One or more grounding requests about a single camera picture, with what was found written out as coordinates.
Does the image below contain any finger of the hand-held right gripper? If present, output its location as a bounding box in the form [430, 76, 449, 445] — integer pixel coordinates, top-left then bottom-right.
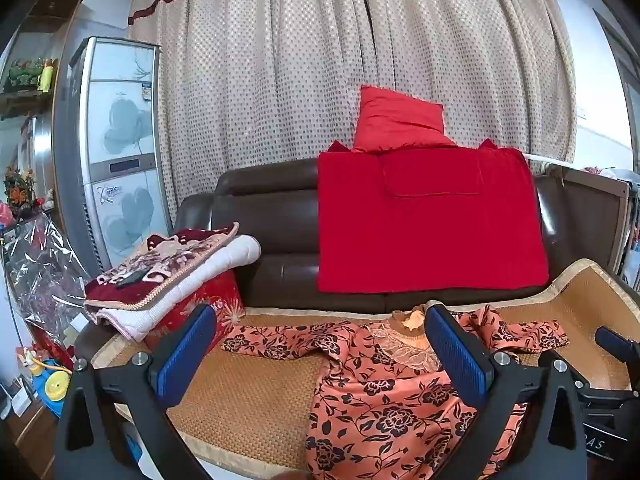
[595, 326, 640, 366]

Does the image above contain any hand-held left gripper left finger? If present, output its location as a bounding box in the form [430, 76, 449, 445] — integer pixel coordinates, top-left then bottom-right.
[54, 302, 218, 480]

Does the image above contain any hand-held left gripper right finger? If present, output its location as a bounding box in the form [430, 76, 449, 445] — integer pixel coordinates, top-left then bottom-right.
[424, 302, 588, 480]

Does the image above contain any orange floral garment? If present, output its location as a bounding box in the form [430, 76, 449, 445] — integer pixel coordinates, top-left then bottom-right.
[220, 305, 571, 480]

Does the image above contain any folded floral quilt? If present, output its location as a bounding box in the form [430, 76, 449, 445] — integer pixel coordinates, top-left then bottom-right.
[84, 221, 262, 343]

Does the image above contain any red gift box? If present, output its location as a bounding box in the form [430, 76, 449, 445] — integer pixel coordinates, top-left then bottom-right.
[145, 270, 247, 356]

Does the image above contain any woven sofa mat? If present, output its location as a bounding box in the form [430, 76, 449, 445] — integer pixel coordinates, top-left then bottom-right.
[90, 259, 640, 466]

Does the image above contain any black remote control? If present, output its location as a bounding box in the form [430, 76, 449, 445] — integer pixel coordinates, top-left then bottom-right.
[114, 270, 151, 288]

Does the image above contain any red towel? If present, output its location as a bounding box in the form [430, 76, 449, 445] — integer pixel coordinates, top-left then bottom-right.
[316, 140, 550, 295]

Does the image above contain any blue and yellow toy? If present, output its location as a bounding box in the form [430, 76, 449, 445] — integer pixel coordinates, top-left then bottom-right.
[15, 345, 76, 418]

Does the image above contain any clear plastic sheet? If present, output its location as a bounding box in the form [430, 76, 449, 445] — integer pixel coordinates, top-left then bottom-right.
[2, 212, 93, 346]

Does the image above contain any brown leather sofa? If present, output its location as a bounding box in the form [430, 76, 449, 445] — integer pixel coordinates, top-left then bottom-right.
[75, 152, 631, 361]

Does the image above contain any floor-standing air conditioner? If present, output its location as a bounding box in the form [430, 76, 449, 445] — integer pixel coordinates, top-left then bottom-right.
[52, 36, 173, 273]

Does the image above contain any artificial flower bouquet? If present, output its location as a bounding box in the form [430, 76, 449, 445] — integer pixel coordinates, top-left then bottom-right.
[4, 164, 38, 211]

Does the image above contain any red pillow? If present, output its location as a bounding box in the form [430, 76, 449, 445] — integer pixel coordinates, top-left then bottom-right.
[351, 85, 458, 153]

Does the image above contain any beige dotted curtain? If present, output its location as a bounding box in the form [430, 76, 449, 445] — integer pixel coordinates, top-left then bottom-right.
[127, 0, 578, 231]

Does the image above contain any green ornament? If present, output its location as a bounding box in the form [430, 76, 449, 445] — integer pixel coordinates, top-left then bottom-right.
[6, 57, 45, 92]

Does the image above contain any wooden display cabinet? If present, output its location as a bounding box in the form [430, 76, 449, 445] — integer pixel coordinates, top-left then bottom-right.
[0, 0, 96, 221]

